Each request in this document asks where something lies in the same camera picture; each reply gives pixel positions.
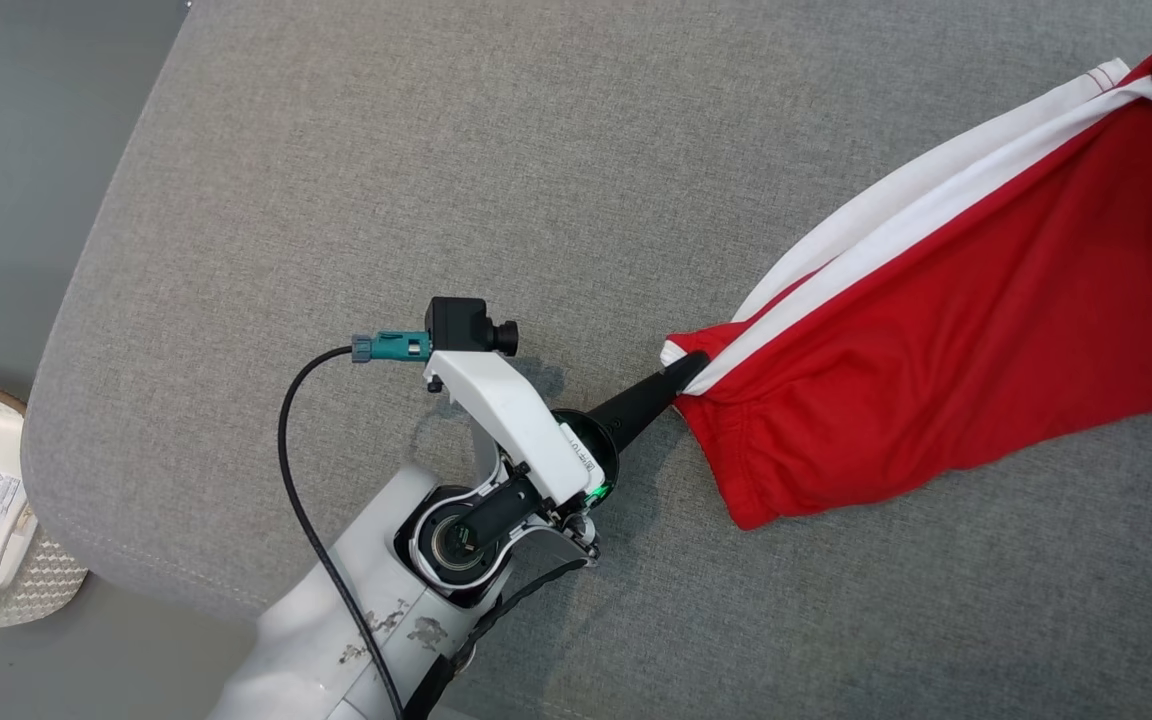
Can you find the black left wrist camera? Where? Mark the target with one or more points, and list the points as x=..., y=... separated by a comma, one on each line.
x=456, y=325

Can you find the red shorts white side stripe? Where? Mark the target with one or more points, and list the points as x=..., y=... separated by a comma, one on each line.
x=936, y=350

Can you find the white perforated laundry basket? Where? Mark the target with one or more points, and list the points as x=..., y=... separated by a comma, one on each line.
x=46, y=590

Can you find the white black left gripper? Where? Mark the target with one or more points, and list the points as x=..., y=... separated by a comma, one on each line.
x=516, y=420

